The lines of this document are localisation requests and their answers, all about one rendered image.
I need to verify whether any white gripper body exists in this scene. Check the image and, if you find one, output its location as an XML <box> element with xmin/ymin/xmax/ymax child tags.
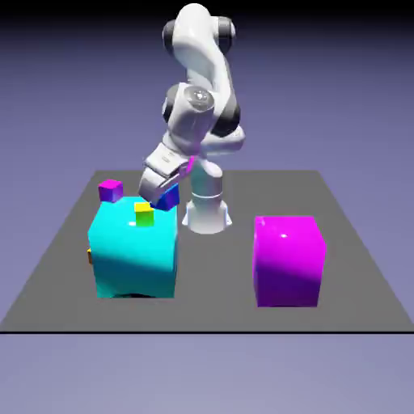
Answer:
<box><xmin>137</xmin><ymin>163</ymin><xmax>190</xmax><ymax>204</ymax></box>

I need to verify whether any small blue cube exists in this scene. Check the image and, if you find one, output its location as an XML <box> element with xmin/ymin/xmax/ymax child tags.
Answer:
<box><xmin>150</xmin><ymin>183</ymin><xmax>180</xmax><ymax>212</ymax></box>

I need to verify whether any small yellow cube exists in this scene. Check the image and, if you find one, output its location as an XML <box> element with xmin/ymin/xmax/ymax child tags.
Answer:
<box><xmin>133</xmin><ymin>202</ymin><xmax>155</xmax><ymax>228</ymax></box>

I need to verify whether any small purple cube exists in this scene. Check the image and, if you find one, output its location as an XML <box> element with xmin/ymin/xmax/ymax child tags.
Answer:
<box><xmin>98</xmin><ymin>179</ymin><xmax>124</xmax><ymax>204</ymax></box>

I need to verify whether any large cyan box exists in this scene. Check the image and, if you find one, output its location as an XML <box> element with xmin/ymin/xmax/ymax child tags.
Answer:
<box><xmin>87</xmin><ymin>196</ymin><xmax>180</xmax><ymax>299</ymax></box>

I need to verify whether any large magenta box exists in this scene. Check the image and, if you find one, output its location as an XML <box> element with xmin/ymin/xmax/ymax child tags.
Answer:
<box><xmin>252</xmin><ymin>215</ymin><xmax>327</xmax><ymax>308</ymax></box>

